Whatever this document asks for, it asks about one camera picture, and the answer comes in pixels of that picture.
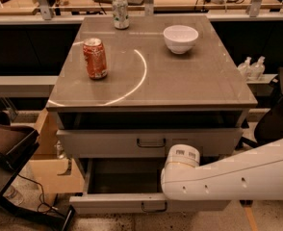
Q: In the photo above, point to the grey drawer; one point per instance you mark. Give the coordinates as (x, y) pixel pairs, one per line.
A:
(146, 143)
(131, 185)

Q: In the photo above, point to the white ceramic bowl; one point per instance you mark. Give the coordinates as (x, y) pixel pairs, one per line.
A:
(179, 39)

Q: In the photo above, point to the black office chair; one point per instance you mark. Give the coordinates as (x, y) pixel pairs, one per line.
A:
(270, 126)

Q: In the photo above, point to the left clear sanitizer bottle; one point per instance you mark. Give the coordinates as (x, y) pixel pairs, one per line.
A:
(244, 68)

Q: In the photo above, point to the black tray stand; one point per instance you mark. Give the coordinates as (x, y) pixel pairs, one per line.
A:
(18, 144)

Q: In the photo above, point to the metal railing frame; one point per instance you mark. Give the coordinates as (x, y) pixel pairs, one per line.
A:
(74, 11)

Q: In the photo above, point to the clear sanitizer bottle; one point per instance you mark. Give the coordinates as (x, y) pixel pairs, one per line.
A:
(244, 68)
(256, 70)

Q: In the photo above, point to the cardboard box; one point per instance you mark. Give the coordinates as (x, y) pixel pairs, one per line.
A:
(57, 175)

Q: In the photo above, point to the right clear sanitizer bottle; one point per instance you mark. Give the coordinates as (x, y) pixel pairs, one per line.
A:
(256, 70)

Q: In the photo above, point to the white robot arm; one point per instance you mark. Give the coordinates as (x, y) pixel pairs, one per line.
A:
(256, 174)

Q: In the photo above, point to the grey top drawer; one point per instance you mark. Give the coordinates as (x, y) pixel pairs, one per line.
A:
(146, 143)

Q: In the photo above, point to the orange soda can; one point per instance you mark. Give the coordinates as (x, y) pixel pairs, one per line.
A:
(95, 58)

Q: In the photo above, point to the green white soda can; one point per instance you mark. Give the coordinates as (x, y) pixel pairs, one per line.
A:
(120, 14)

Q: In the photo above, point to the grey drawer cabinet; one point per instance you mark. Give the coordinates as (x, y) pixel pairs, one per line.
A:
(147, 86)

